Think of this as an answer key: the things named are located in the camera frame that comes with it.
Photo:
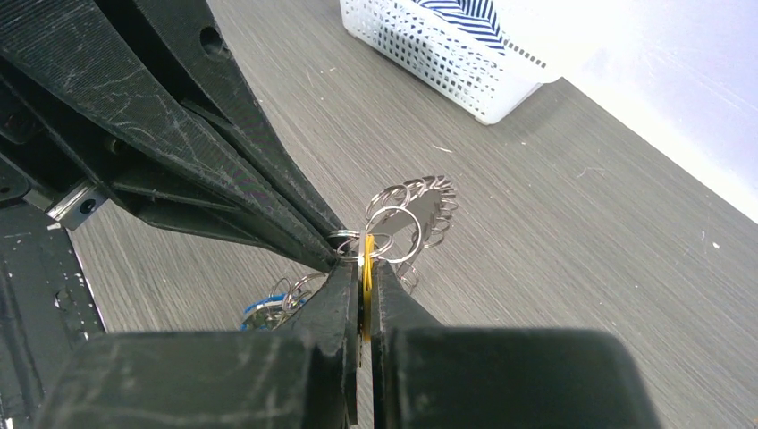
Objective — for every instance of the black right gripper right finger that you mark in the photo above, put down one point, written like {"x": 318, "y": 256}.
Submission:
{"x": 430, "y": 375}

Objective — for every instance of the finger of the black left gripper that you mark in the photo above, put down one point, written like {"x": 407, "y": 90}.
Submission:
{"x": 191, "y": 34}
{"x": 33, "y": 32}

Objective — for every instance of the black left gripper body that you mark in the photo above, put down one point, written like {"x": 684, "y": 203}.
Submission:
{"x": 165, "y": 160}

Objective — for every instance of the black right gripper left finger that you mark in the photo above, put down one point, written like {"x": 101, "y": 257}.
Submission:
{"x": 300, "y": 375}

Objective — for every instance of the yellow key tag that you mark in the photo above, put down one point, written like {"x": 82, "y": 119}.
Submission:
{"x": 367, "y": 286}

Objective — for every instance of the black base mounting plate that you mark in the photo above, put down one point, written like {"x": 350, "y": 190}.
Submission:
{"x": 47, "y": 310}

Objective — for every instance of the white plastic perforated basket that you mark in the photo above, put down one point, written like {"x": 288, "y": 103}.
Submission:
{"x": 485, "y": 83}

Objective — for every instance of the blue white striped cloth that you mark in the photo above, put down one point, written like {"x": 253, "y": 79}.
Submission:
{"x": 478, "y": 18}

